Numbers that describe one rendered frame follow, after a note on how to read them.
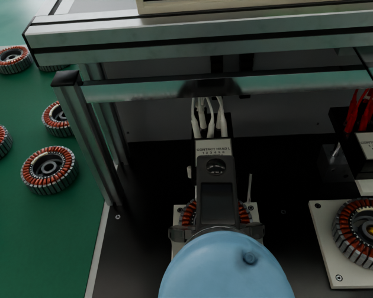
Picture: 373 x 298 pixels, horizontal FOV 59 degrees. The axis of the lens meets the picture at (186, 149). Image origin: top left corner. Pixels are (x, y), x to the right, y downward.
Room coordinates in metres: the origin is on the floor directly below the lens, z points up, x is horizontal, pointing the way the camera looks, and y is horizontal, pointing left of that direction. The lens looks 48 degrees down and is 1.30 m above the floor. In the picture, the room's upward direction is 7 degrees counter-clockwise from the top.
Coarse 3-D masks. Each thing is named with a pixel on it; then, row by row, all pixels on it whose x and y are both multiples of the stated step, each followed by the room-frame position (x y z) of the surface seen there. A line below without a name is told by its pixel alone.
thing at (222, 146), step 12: (216, 120) 0.42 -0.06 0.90; (228, 120) 0.42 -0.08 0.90; (192, 132) 0.40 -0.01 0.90; (204, 132) 0.40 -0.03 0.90; (216, 132) 0.39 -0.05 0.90; (228, 132) 0.39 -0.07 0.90; (192, 144) 0.35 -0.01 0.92; (204, 144) 0.35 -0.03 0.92; (216, 144) 0.34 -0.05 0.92; (228, 144) 0.34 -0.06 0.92; (192, 156) 0.33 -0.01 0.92; (192, 168) 0.30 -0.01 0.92; (192, 180) 0.30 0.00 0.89
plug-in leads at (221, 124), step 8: (216, 96) 0.39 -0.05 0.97; (192, 104) 0.39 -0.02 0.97; (200, 104) 0.41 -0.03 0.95; (208, 104) 0.38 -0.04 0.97; (192, 112) 0.38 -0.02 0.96; (200, 112) 0.40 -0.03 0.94; (192, 120) 0.38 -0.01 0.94; (200, 120) 0.40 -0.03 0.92; (224, 120) 0.38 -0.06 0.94; (200, 128) 0.40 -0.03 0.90; (208, 128) 0.38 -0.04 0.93; (216, 128) 0.40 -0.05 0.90; (224, 128) 0.37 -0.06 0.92; (200, 136) 0.38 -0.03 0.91; (208, 136) 0.37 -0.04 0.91; (224, 136) 0.37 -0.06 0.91
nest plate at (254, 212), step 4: (248, 204) 0.32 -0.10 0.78; (252, 204) 0.32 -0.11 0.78; (256, 204) 0.32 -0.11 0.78; (176, 208) 0.33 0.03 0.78; (180, 208) 0.33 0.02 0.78; (248, 208) 0.31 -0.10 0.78; (252, 208) 0.31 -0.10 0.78; (256, 208) 0.31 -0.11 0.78; (176, 212) 0.32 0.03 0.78; (180, 212) 0.32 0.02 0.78; (252, 212) 0.30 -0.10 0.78; (256, 212) 0.30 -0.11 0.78; (176, 216) 0.31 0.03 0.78; (252, 216) 0.29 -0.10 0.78; (256, 216) 0.29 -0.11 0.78; (176, 220) 0.30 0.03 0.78; (256, 220) 0.29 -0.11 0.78; (176, 224) 0.30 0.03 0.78; (172, 252) 0.24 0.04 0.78; (172, 256) 0.24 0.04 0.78
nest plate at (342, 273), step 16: (320, 208) 0.29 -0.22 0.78; (336, 208) 0.29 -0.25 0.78; (320, 224) 0.26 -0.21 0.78; (320, 240) 0.24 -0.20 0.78; (336, 256) 0.21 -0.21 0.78; (336, 272) 0.18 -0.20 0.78; (352, 272) 0.18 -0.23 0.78; (368, 272) 0.18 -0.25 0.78; (336, 288) 0.16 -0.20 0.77; (352, 288) 0.16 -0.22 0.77; (368, 288) 0.16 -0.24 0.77
